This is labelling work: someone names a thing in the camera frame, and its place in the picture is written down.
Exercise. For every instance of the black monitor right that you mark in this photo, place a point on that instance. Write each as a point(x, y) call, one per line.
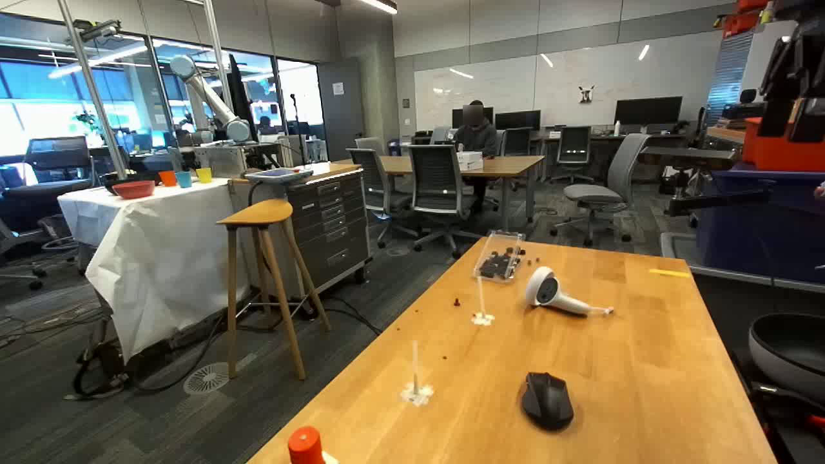
point(648, 112)

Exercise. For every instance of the orange bin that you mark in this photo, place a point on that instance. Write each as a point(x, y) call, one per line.
point(777, 152)

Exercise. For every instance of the black office chair left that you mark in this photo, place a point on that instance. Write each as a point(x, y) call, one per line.
point(28, 211)

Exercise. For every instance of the wooden desk background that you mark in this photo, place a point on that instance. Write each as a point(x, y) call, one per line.
point(501, 168)

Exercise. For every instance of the grey drawer cabinet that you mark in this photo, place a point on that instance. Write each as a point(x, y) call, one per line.
point(329, 215)

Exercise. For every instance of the white grey office chair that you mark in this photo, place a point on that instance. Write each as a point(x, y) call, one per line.
point(613, 192)

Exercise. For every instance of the wooden bar stool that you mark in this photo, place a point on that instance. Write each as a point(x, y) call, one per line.
point(264, 217)

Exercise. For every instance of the grey office chair centre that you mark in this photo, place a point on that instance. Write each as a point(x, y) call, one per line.
point(438, 195)

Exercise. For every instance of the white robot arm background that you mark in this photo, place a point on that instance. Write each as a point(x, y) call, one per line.
point(206, 104)

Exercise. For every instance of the white cloth covered table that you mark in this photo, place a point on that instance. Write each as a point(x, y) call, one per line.
point(161, 262)

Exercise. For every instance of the red bowl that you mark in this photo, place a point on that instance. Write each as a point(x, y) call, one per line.
point(134, 189)

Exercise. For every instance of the white zip tie mount far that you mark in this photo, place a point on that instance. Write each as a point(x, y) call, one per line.
point(479, 314)

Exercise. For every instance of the black computer mouse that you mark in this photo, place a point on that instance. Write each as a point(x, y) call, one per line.
point(544, 400)

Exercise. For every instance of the seated person in dark clothes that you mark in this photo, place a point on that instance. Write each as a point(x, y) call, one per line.
point(478, 135)

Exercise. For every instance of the black round stool seat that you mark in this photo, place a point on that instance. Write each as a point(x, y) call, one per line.
point(790, 348)

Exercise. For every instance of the orange red bottle cap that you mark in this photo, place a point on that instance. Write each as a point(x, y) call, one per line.
point(305, 446)

